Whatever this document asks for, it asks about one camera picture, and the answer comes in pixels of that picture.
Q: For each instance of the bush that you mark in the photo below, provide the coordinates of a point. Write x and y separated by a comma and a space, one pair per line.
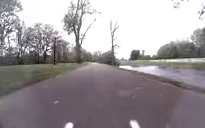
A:
107, 58

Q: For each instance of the bare thin tree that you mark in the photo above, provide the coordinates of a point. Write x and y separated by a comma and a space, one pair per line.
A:
113, 45

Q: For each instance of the large tall tree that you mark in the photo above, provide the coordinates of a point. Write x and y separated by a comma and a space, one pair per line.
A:
77, 45

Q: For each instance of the reddish grey asphalt path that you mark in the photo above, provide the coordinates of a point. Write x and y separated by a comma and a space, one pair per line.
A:
100, 96

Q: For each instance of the small dark distant tree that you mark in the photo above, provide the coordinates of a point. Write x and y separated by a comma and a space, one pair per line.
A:
135, 55

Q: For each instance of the dark pole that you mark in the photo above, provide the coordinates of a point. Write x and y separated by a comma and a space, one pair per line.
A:
54, 51

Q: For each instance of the grass bank beyond water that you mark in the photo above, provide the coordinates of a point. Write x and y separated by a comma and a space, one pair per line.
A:
163, 63

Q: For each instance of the grass verge strip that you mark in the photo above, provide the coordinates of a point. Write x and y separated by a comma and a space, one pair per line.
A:
166, 81

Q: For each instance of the robot's own part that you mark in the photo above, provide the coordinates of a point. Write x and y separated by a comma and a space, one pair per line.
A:
69, 125
134, 124

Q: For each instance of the row of trees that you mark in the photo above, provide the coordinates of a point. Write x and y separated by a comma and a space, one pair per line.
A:
23, 45

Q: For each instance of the grass field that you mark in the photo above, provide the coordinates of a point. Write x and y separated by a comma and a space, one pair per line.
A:
20, 76

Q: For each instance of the water canal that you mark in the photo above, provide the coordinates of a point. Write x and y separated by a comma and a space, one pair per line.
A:
190, 76

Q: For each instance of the group of distant trees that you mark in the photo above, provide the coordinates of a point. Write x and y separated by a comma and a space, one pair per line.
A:
190, 48

